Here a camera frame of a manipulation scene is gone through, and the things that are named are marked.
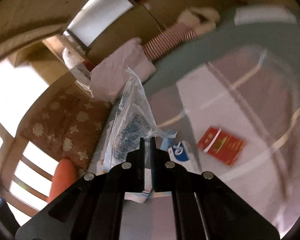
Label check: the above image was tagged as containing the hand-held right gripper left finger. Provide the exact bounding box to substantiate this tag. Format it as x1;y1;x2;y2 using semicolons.
15;137;144;240

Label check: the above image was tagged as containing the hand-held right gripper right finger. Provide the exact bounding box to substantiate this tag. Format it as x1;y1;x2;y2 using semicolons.
150;137;280;240

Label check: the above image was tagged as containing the clear blue printed plastic bag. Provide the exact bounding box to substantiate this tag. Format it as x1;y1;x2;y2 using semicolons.
101;66;177;173

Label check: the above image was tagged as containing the blue white packet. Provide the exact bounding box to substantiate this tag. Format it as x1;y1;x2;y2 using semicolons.
160;130;192;164

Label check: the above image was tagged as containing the red cardboard box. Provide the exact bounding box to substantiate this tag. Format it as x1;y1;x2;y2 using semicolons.
196;126;247;168

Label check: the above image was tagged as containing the orange carrot pillow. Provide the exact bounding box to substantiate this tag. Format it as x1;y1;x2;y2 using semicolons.
47;159;78;204

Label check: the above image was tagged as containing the brown floral cushion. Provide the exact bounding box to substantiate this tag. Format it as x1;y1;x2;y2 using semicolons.
19;87;113;166

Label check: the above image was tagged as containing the pink grey striped blanket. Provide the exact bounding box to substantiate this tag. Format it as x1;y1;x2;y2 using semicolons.
90;47;300;240

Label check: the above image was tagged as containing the pink pillow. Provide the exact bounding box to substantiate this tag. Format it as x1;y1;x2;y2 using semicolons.
90;37;157;103

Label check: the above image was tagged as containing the red striped plush toy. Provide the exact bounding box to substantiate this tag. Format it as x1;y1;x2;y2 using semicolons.
142;7;221;62

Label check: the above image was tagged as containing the white round plush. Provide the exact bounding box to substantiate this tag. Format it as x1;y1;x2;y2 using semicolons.
62;46;86;69

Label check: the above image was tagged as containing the wooden bunk bed frame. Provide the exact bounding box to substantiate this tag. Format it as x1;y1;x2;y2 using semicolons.
0;0;300;220

